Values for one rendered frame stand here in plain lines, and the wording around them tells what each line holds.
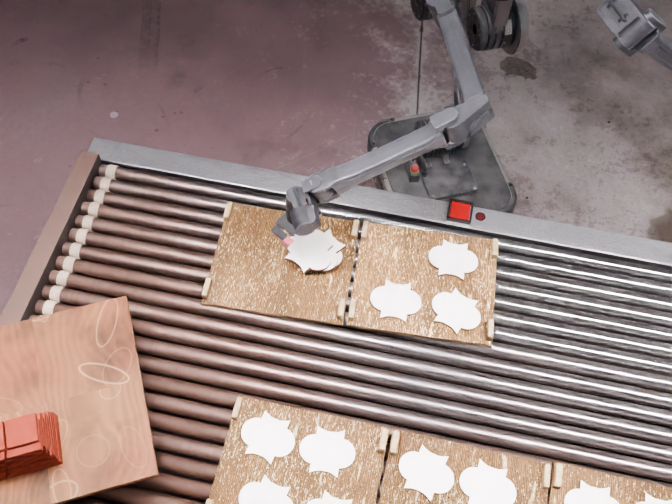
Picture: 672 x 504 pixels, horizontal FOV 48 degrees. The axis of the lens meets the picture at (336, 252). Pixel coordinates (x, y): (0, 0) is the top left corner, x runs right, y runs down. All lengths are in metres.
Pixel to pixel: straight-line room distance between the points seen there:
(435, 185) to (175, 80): 1.51
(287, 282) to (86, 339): 0.57
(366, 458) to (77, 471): 0.71
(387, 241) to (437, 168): 1.07
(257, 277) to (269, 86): 1.86
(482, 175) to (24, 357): 2.04
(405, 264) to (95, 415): 0.95
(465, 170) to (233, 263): 1.39
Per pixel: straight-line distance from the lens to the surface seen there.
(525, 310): 2.26
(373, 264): 2.23
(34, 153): 3.88
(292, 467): 2.00
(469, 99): 1.94
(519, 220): 2.41
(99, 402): 2.02
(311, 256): 2.19
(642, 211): 3.75
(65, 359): 2.09
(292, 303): 2.17
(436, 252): 2.26
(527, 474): 2.06
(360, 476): 2.00
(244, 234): 2.29
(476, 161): 3.38
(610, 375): 2.25
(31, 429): 1.88
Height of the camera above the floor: 2.87
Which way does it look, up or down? 60 degrees down
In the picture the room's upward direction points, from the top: 2 degrees clockwise
